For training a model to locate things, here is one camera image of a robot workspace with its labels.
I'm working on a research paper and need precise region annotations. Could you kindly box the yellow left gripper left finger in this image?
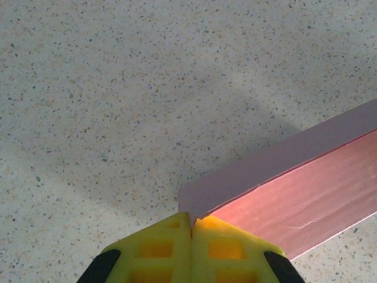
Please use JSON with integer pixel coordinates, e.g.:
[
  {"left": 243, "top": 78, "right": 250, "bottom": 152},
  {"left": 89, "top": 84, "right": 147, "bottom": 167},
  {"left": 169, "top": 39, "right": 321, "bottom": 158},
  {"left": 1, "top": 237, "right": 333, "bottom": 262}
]
[{"left": 75, "top": 211, "right": 193, "bottom": 283}]

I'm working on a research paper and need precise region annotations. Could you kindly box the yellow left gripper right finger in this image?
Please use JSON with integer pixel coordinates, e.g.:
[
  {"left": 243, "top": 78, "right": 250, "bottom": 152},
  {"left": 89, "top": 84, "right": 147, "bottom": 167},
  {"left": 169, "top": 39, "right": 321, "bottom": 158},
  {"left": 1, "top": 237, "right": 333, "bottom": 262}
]
[{"left": 191, "top": 215, "right": 307, "bottom": 283}]

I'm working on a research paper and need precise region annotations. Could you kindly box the pink paper box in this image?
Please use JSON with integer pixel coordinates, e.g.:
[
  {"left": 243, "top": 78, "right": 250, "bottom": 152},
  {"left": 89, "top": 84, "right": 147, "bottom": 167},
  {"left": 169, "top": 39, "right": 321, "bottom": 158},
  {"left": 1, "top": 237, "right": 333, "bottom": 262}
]
[{"left": 177, "top": 98, "right": 377, "bottom": 262}]

